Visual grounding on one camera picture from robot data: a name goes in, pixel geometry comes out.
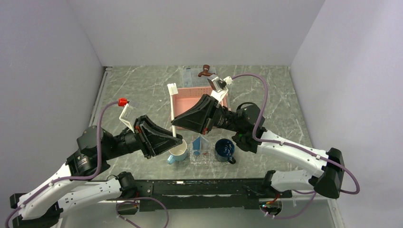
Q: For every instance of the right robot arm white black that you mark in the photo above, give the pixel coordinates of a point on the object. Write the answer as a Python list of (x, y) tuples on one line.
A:
[(320, 171)]

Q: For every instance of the pink plastic basket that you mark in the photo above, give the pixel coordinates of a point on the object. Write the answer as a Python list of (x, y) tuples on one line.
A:
[(186, 98)]

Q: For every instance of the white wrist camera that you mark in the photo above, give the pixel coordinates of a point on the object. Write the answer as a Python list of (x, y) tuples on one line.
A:
[(127, 116), (219, 86)]

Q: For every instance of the copper faucet tap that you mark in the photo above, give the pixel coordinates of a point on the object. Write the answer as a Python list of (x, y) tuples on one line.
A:
[(205, 71)]

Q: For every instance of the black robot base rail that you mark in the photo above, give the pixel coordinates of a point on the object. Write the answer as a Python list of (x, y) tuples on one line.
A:
[(204, 193)]

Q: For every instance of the clear plastic box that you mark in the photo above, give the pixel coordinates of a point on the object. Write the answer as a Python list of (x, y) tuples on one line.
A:
[(190, 77)]

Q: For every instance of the blue toothpaste tube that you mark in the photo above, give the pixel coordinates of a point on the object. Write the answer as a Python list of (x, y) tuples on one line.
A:
[(196, 145)]

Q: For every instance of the light blue white mug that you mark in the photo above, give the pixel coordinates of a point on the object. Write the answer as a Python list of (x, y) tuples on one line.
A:
[(178, 153)]

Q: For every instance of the clear textured acrylic tray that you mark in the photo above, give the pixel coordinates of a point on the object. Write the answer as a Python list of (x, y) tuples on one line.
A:
[(208, 160)]

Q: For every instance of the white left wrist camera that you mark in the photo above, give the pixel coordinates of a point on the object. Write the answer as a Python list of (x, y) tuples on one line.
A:
[(127, 116)]

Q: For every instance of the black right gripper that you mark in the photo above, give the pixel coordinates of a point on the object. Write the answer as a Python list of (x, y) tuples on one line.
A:
[(202, 118)]

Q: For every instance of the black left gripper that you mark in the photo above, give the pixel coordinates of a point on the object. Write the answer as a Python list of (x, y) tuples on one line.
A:
[(153, 138)]

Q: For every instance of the dark blue mug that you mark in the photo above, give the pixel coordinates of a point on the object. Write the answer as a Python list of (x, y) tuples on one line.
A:
[(224, 150)]

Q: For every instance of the aluminium side rail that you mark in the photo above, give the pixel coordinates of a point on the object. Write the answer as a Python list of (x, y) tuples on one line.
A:
[(75, 100)]

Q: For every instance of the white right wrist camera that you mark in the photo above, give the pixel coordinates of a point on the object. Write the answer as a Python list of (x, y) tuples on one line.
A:
[(219, 86)]

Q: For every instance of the white red-capped toothpaste tube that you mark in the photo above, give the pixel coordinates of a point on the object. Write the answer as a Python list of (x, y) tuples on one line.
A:
[(205, 145)]

